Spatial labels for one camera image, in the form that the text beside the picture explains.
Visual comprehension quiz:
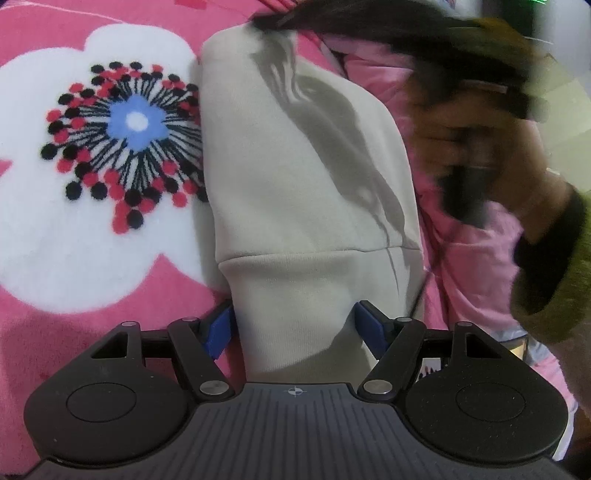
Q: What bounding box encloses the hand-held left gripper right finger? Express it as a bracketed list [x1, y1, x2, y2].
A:
[353, 300, 504, 402]

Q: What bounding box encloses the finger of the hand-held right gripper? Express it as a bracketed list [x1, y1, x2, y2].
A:
[252, 7, 324, 34]

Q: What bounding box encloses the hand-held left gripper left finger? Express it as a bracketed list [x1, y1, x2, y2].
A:
[90, 299, 234, 402]

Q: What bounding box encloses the beige jacket with black trim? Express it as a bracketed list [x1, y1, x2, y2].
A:
[198, 23, 426, 384]

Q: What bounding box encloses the person's right forearm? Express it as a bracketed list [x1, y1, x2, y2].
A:
[508, 185, 591, 344]

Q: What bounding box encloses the person's right hand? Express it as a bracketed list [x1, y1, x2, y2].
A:
[409, 83, 568, 222]

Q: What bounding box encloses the pink floral bed blanket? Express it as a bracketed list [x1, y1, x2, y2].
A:
[0, 0, 324, 467]

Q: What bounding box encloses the black cable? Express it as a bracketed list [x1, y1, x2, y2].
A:
[409, 226, 455, 319]

